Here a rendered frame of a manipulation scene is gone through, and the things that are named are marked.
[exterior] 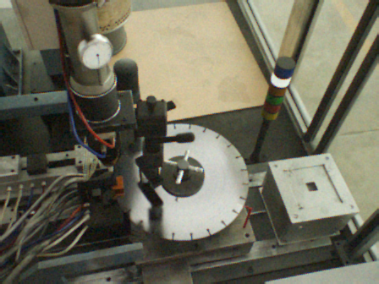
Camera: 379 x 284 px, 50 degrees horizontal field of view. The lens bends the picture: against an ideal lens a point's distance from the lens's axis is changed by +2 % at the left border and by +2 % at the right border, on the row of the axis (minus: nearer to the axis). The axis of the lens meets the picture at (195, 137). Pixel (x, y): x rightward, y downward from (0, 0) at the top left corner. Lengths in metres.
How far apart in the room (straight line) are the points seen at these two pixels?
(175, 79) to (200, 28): 0.31
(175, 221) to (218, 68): 0.76
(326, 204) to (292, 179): 0.10
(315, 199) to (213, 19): 0.94
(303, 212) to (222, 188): 0.21
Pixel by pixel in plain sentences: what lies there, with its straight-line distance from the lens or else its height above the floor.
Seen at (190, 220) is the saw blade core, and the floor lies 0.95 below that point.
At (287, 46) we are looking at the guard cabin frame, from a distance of 1.40.
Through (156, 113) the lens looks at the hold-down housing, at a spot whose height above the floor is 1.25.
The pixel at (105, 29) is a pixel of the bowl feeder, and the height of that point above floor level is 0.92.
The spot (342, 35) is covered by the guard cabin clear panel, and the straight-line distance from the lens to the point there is 1.15.
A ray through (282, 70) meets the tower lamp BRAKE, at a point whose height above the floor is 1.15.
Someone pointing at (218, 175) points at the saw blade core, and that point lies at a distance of 1.00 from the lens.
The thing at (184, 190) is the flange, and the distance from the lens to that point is 0.96.
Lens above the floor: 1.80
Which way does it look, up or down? 53 degrees down
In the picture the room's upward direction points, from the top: 6 degrees clockwise
